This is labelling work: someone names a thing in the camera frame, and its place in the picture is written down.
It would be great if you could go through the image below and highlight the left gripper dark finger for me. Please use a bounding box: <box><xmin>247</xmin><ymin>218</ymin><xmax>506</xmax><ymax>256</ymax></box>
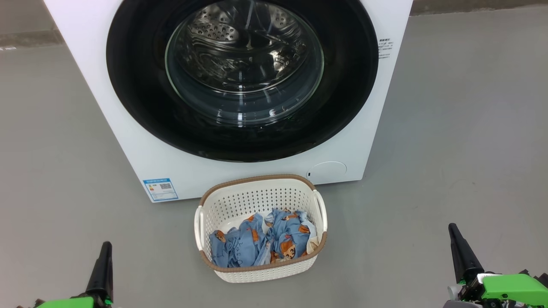
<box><xmin>86</xmin><ymin>241</ymin><xmax>114</xmax><ymax>300</ymax></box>

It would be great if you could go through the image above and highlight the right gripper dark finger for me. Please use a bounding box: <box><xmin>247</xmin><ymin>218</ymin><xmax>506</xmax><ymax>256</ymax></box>
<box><xmin>448</xmin><ymin>223</ymin><xmax>484</xmax><ymax>283</ymax></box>

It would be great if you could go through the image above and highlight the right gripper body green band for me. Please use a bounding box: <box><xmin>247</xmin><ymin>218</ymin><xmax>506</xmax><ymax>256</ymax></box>
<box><xmin>443</xmin><ymin>273</ymin><xmax>548</xmax><ymax>308</ymax></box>

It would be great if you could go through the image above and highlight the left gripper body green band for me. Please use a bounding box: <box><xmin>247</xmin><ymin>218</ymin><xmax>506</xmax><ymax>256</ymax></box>
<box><xmin>34</xmin><ymin>296</ymin><xmax>113</xmax><ymax>308</ymax></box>

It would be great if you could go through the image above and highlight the blue garment with orange print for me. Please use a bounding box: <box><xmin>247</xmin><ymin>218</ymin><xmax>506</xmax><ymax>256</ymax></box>
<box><xmin>208</xmin><ymin>213</ymin><xmax>267</xmax><ymax>268</ymax></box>

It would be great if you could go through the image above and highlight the blue orange-print garment cream lining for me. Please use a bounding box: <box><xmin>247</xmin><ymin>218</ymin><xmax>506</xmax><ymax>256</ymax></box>
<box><xmin>257</xmin><ymin>208</ymin><xmax>320</xmax><ymax>264</ymax></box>

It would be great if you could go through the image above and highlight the black-rimmed glass washer door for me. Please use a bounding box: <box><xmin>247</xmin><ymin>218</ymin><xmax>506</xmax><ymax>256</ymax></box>
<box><xmin>106</xmin><ymin>0</ymin><xmax>379</xmax><ymax>163</ymax></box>

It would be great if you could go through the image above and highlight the white washing machine body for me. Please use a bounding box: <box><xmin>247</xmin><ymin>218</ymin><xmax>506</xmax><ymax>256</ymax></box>
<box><xmin>43</xmin><ymin>0</ymin><xmax>414</xmax><ymax>204</ymax></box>

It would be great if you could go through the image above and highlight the blue energy label sticker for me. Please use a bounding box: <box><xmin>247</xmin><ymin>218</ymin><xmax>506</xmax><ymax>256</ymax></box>
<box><xmin>143</xmin><ymin>178</ymin><xmax>179</xmax><ymax>202</ymax></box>

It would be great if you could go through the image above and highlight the round white filter cover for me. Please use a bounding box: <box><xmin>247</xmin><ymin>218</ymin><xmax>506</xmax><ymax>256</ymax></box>
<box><xmin>307</xmin><ymin>161</ymin><xmax>348</xmax><ymax>185</ymax></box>

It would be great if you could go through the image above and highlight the cream perforated basket brown rim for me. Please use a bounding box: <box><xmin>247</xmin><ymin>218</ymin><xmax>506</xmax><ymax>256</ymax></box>
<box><xmin>194</xmin><ymin>174</ymin><xmax>328</xmax><ymax>284</ymax></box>

